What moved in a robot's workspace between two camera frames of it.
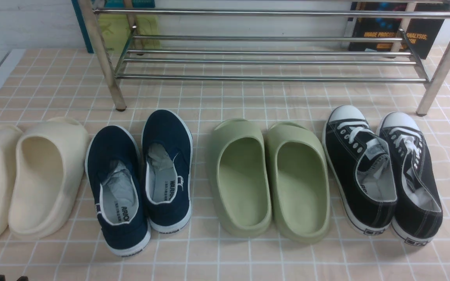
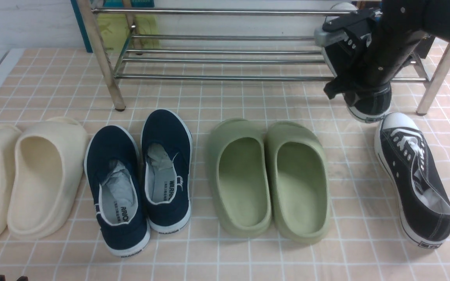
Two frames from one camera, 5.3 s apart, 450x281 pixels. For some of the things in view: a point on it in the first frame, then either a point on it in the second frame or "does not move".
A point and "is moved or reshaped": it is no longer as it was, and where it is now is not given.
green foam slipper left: [239, 177] does not move
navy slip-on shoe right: [166, 139] does not move
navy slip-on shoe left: [114, 176] does not move
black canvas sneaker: [362, 162] to [345, 53]
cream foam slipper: [49, 167] does not move
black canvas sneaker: [418, 215] is moved or reshaped
